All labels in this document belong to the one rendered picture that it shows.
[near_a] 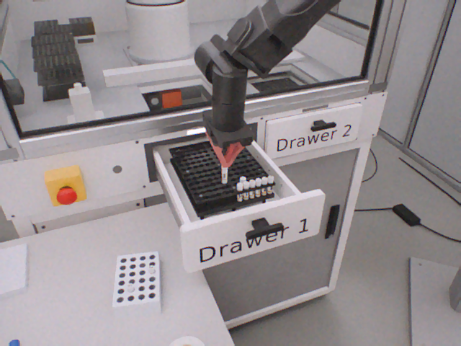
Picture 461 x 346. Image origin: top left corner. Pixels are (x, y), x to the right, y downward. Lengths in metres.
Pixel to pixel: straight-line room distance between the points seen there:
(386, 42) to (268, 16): 0.57
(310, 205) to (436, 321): 1.13
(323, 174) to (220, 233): 0.61
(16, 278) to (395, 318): 1.41
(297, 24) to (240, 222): 0.34
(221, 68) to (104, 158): 0.41
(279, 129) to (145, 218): 0.41
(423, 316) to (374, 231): 0.52
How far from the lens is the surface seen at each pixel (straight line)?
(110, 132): 0.89
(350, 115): 1.13
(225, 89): 0.63
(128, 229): 0.95
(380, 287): 1.89
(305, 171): 1.19
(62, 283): 0.88
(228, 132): 0.67
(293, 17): 0.60
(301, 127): 1.05
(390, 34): 1.13
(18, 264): 0.93
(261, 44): 0.61
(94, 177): 0.95
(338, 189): 1.32
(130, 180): 0.97
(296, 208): 0.75
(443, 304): 1.89
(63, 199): 0.89
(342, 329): 1.72
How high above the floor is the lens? 1.39
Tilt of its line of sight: 36 degrees down
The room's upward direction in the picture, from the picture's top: straight up
